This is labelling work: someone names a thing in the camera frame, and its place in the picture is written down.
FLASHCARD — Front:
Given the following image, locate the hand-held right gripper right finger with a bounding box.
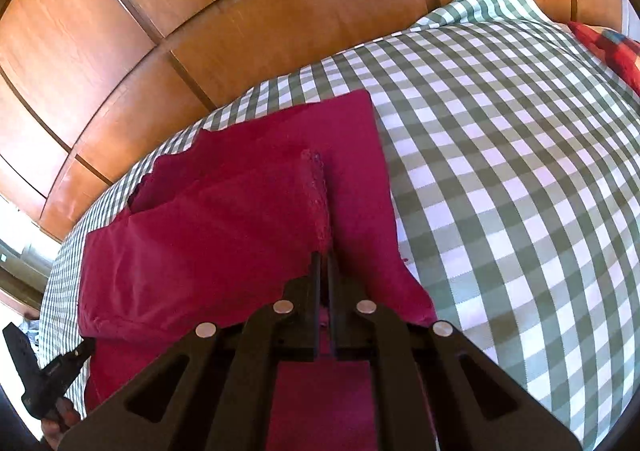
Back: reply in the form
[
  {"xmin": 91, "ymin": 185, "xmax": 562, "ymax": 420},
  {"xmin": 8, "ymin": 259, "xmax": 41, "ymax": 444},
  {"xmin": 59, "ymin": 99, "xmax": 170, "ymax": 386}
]
[{"xmin": 326, "ymin": 251, "xmax": 583, "ymax": 451}]

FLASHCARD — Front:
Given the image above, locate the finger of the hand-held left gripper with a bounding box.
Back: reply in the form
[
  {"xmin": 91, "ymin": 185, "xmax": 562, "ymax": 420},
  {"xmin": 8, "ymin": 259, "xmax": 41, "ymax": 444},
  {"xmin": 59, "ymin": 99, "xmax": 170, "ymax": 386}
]
[{"xmin": 70, "ymin": 338, "xmax": 97, "ymax": 364}]

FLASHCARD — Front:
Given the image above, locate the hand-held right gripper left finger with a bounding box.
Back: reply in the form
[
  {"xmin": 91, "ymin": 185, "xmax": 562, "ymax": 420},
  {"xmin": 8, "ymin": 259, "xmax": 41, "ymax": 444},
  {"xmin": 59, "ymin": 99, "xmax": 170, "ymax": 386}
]
[{"xmin": 56, "ymin": 252, "xmax": 323, "ymax": 451}]

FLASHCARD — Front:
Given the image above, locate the dark red garment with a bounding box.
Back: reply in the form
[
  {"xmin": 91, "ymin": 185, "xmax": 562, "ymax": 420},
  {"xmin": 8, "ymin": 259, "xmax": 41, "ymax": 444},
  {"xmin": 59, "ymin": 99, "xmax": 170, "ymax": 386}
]
[{"xmin": 77, "ymin": 88, "xmax": 440, "ymax": 451}]

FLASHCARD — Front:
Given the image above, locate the person's left hand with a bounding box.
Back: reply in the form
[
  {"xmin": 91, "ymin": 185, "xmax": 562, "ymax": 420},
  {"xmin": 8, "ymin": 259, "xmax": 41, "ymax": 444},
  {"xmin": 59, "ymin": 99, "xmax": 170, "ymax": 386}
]
[{"xmin": 40, "ymin": 396, "xmax": 83, "ymax": 451}]

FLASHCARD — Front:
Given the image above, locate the bed with green checked sheet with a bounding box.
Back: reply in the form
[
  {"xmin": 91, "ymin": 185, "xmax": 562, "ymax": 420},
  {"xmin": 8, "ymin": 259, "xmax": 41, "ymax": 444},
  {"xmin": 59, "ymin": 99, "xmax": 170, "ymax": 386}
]
[{"xmin": 37, "ymin": 14, "xmax": 640, "ymax": 451}]

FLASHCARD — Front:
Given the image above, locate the wooden wardrobe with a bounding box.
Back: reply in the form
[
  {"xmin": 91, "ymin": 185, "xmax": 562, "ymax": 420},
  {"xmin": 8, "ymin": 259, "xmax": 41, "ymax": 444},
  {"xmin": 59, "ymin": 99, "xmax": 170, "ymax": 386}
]
[{"xmin": 0, "ymin": 0, "xmax": 623, "ymax": 242}]

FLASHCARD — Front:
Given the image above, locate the red plaid pillow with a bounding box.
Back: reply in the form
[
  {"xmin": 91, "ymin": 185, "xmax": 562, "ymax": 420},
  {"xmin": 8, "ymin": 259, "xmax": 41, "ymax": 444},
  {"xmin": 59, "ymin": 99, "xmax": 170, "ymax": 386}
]
[{"xmin": 570, "ymin": 21, "xmax": 640, "ymax": 97}]

